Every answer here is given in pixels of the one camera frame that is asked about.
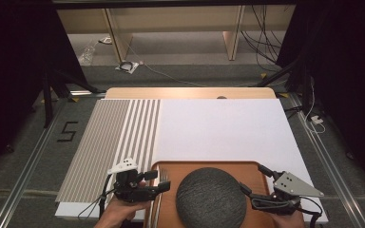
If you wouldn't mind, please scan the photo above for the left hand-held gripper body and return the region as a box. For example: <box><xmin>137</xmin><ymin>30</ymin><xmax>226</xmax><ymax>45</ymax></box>
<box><xmin>107</xmin><ymin>157</ymin><xmax>157</xmax><ymax>203</ymax></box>

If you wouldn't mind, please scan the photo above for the left hand-held gripper cable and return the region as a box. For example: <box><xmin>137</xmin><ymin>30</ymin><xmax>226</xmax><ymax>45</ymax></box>
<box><xmin>76</xmin><ymin>174</ymin><xmax>115</xmax><ymax>221</ymax></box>

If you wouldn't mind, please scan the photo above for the black metal stand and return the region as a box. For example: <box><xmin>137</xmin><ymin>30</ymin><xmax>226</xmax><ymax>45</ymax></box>
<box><xmin>42</xmin><ymin>67</ymin><xmax>106</xmax><ymax>128</ymax></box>
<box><xmin>256</xmin><ymin>59</ymin><xmax>314</xmax><ymax>116</ymax></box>

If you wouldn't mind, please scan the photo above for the metal floor rail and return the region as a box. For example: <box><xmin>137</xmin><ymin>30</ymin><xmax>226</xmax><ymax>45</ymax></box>
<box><xmin>288</xmin><ymin>92</ymin><xmax>365</xmax><ymax>228</ymax></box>
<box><xmin>0</xmin><ymin>98</ymin><xmax>72</xmax><ymax>228</ymax></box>

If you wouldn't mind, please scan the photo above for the right hand-held gripper cable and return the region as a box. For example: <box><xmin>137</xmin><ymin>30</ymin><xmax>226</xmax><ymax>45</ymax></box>
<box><xmin>298</xmin><ymin>196</ymin><xmax>325</xmax><ymax>228</ymax></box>

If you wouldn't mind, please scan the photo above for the person's left hand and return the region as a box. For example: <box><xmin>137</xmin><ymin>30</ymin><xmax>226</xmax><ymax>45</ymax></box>
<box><xmin>103</xmin><ymin>180</ymin><xmax>154</xmax><ymax>224</ymax></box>

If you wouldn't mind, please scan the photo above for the brown wooden tray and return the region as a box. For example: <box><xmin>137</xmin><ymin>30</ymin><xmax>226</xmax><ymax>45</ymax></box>
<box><xmin>144</xmin><ymin>160</ymin><xmax>279</xmax><ymax>228</ymax></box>

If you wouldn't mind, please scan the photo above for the hand-held gripper cable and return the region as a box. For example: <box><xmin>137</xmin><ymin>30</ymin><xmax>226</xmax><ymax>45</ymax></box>
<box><xmin>298</xmin><ymin>196</ymin><xmax>325</xmax><ymax>228</ymax></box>
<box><xmin>76</xmin><ymin>174</ymin><xmax>115</xmax><ymax>221</ymax></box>

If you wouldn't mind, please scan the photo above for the plastic bag with black cable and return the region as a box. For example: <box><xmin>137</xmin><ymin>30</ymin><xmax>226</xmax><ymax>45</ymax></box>
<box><xmin>115</xmin><ymin>60</ymin><xmax>140</xmax><ymax>75</ymax></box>

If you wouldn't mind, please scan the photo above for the bundle of black cables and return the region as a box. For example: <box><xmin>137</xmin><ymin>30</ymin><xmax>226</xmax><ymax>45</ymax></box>
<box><xmin>240</xmin><ymin>4</ymin><xmax>283</xmax><ymax>72</ymax></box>

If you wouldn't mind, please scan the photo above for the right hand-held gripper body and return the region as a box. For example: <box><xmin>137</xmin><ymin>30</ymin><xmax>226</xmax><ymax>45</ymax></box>
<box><xmin>250</xmin><ymin>171</ymin><xmax>325</xmax><ymax>215</ymax></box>

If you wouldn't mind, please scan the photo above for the white tablecloth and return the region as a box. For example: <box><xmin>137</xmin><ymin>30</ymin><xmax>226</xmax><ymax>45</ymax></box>
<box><xmin>55</xmin><ymin>98</ymin><xmax>327</xmax><ymax>224</ymax></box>

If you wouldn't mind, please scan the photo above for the grey striped placemat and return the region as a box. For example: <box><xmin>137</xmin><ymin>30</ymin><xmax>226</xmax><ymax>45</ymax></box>
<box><xmin>55</xmin><ymin>99</ymin><xmax>162</xmax><ymax>204</ymax></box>

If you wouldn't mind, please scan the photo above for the clear plastic bottle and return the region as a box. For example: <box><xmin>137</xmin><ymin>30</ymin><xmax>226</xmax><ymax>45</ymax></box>
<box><xmin>77</xmin><ymin>44</ymin><xmax>98</xmax><ymax>67</ymax></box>

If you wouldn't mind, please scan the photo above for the light wooden desk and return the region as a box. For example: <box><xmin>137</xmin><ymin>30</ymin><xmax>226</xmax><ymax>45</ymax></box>
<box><xmin>56</xmin><ymin>4</ymin><xmax>296</xmax><ymax>63</ymax></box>

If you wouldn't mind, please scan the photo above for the black textured plate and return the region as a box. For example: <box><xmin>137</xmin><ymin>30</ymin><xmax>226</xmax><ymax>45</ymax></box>
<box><xmin>175</xmin><ymin>166</ymin><xmax>248</xmax><ymax>228</ymax></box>

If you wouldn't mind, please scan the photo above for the thin white floor cable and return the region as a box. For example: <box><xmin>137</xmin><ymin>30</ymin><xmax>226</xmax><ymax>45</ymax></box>
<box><xmin>125</xmin><ymin>42</ymin><xmax>258</xmax><ymax>88</ymax></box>

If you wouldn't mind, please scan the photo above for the person's right hand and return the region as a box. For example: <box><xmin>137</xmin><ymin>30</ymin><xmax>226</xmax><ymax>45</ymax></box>
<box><xmin>269</xmin><ymin>209</ymin><xmax>307</xmax><ymax>228</ymax></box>

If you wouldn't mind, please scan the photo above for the black curtain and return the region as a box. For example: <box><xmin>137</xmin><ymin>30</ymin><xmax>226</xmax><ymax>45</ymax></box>
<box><xmin>0</xmin><ymin>0</ymin><xmax>88</xmax><ymax>180</ymax></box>
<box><xmin>276</xmin><ymin>0</ymin><xmax>365</xmax><ymax>199</ymax></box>

